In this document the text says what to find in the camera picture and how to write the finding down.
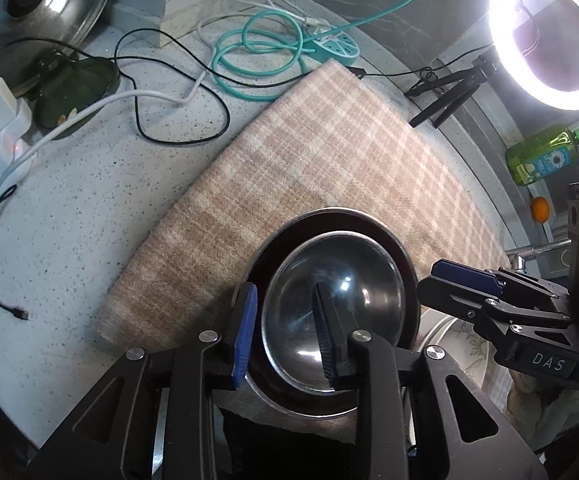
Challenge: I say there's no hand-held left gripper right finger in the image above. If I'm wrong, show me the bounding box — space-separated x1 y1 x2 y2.
313 282 550 480

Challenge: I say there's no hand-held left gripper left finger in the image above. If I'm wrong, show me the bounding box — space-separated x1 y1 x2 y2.
26 282 260 480

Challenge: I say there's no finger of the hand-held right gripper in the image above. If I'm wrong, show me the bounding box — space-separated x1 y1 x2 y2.
430 259 570 315
417 277 570 344

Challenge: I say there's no leaf print white plate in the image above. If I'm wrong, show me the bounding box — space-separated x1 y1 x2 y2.
412 309 493 401

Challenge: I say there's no small red steel bowl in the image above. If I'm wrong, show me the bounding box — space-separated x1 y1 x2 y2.
260 231 406 395

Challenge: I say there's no large steel bowl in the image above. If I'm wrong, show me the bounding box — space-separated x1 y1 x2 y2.
243 206 420 420

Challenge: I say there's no person's right hand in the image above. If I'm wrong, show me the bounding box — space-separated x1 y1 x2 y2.
507 375 579 453

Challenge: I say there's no chrome faucet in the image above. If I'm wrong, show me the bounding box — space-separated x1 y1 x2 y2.
505 239 573 271

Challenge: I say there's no green dish soap bottle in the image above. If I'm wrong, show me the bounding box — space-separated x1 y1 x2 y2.
505 127 579 188

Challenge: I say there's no black tripod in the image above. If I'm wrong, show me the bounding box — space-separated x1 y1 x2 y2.
404 52 495 128

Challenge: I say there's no beige plaid cloth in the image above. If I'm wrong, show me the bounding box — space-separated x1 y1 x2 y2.
94 57 513 441

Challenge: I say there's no round teal power strip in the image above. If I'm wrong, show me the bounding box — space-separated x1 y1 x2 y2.
313 29 359 67

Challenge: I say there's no green heart-shaped dish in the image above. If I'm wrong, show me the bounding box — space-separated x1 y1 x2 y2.
33 57 120 137

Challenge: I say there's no ring light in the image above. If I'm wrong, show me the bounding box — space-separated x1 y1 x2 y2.
488 0 579 111

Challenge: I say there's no thick white charger cable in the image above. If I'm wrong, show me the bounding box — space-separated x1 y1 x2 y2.
0 15 220 231

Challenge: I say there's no teal cable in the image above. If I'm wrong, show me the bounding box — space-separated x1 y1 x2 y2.
212 0 463 101

